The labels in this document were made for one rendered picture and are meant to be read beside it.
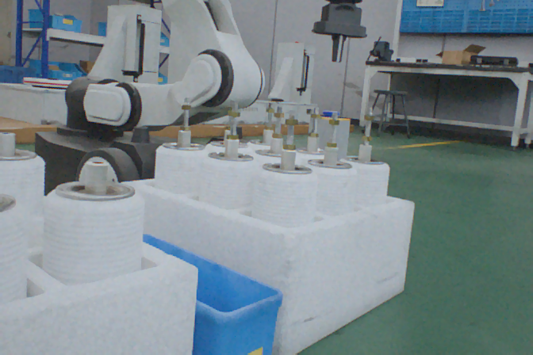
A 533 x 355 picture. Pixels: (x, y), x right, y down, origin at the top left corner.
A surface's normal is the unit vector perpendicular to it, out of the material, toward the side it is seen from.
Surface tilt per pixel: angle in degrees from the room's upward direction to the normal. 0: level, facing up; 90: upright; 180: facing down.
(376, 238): 90
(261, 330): 92
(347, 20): 90
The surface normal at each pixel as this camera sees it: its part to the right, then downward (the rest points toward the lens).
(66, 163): -0.61, 0.05
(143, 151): 0.62, -0.59
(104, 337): 0.73, 0.15
